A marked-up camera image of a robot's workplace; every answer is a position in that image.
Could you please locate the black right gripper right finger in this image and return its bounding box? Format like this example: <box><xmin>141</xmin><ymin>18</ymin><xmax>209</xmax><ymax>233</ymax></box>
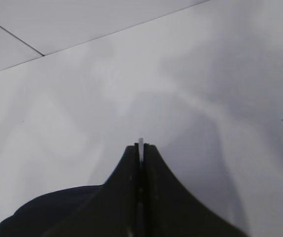
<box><xmin>143</xmin><ymin>144</ymin><xmax>246</xmax><ymax>237</ymax></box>

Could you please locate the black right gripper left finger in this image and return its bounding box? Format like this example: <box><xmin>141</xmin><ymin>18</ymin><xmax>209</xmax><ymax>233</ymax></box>
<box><xmin>45</xmin><ymin>145</ymin><xmax>139</xmax><ymax>237</ymax></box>

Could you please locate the navy blue lunch bag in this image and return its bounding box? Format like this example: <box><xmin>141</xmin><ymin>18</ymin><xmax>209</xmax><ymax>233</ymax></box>
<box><xmin>0</xmin><ymin>137</ymin><xmax>145</xmax><ymax>237</ymax></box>

